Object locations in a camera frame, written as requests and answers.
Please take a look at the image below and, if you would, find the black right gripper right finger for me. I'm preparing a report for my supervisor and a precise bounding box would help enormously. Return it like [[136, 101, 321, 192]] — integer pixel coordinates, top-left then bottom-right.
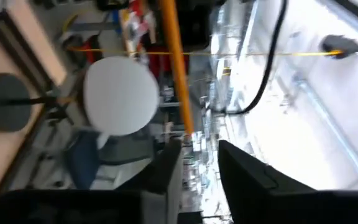
[[218, 139, 338, 224]]

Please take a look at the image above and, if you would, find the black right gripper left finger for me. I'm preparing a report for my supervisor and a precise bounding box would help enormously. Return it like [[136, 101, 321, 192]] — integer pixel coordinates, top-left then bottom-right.
[[116, 138, 183, 224]]

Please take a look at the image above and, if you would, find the yellow pencil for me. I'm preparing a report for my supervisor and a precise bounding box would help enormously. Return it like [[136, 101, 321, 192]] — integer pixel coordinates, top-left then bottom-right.
[[159, 0, 196, 138]]

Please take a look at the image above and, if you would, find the blue office chair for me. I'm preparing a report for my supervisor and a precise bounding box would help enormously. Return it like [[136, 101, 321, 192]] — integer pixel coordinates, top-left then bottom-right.
[[63, 130, 152, 191]]

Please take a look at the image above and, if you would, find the white globe lamp black base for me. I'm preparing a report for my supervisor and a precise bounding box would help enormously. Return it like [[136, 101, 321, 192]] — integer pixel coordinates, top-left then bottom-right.
[[0, 55, 160, 137]]

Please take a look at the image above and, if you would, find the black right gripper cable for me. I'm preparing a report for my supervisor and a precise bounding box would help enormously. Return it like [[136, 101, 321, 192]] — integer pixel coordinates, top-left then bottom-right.
[[221, 0, 289, 115]]

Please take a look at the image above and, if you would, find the thin yellow cable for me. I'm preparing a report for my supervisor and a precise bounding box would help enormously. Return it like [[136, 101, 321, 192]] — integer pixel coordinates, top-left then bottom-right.
[[66, 47, 344, 58]]

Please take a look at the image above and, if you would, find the black ceiling cable reel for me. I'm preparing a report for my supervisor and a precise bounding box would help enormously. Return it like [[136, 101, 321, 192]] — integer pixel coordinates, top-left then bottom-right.
[[319, 34, 358, 60]]

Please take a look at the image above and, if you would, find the black table frame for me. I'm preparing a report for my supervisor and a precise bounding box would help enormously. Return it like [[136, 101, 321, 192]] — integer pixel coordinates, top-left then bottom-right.
[[0, 9, 71, 215]]

